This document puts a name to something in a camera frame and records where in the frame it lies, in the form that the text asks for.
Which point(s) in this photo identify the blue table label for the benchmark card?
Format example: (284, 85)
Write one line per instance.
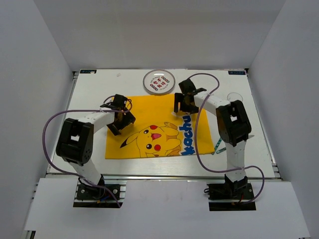
(236, 72)
(88, 71)

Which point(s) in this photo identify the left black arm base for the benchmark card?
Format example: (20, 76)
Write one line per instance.
(91, 197)

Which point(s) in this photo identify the clear drinking glass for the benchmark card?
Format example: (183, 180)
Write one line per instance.
(233, 96)

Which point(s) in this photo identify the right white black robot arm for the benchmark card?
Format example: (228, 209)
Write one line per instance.
(233, 127)

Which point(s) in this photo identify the round patterned plate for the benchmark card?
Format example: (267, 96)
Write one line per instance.
(159, 82)

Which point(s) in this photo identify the fork with teal handle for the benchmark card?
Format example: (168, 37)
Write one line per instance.
(216, 146)

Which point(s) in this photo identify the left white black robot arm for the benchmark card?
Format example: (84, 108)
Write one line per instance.
(75, 143)

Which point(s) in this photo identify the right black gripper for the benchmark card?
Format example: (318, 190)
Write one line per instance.
(179, 98)

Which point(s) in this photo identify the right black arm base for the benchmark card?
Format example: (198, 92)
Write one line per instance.
(220, 200)

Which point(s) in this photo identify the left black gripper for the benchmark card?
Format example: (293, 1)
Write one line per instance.
(128, 118)

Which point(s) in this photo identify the right blue table label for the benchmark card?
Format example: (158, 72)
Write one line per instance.
(236, 72)

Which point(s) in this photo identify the left blue table label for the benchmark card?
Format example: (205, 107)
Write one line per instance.
(88, 71)

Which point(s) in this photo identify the yellow Pikachu cloth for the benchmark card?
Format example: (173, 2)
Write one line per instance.
(160, 132)

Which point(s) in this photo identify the knife with teal handle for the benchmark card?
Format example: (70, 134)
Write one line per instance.
(224, 149)

